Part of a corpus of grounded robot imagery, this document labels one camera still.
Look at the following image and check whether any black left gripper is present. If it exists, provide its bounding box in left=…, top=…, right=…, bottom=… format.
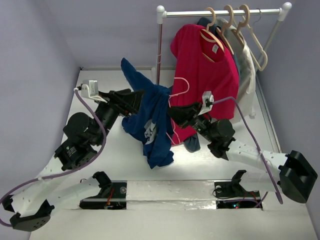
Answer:
left=96, top=88, right=147, bottom=145

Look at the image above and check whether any pink wire hanger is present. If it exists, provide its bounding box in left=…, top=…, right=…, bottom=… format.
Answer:
left=167, top=77, right=190, bottom=146

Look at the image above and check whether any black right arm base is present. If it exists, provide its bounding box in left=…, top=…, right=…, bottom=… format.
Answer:
left=212, top=170, right=263, bottom=210

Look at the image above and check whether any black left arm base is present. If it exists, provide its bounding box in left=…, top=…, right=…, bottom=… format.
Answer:
left=79, top=171, right=127, bottom=210

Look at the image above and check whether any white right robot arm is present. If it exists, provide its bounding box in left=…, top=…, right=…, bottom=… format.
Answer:
left=167, top=102, right=318, bottom=204

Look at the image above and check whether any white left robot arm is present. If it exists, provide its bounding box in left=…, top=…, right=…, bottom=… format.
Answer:
left=0, top=87, right=145, bottom=232

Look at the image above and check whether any red t shirt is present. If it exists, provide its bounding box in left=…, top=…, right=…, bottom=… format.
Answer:
left=168, top=23, right=240, bottom=147

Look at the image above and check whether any wooden hanger with red shirt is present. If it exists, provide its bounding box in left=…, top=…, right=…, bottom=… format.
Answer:
left=200, top=7, right=225, bottom=53

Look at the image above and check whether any white t shirt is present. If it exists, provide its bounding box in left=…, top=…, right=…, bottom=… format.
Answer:
left=224, top=26, right=256, bottom=124

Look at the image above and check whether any wooden hanger with grey shirt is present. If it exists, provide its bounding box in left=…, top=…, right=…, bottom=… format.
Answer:
left=215, top=4, right=236, bottom=56

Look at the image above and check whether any cream plastic empty hanger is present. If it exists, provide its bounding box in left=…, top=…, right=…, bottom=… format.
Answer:
left=234, top=14, right=269, bottom=72

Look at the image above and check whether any wooden hanger with white shirt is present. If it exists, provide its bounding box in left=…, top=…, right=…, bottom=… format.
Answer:
left=232, top=4, right=251, bottom=48

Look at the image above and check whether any white metal clothes rack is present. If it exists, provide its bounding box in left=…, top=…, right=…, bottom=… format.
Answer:
left=155, top=2, right=292, bottom=84

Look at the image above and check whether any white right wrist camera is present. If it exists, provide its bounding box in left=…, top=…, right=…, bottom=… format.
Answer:
left=199, top=91, right=214, bottom=115

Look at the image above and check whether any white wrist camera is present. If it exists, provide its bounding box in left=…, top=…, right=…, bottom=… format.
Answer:
left=75, top=79, right=105, bottom=102
left=199, top=91, right=214, bottom=115

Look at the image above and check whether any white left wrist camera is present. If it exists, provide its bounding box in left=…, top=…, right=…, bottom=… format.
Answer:
left=75, top=79, right=105, bottom=102

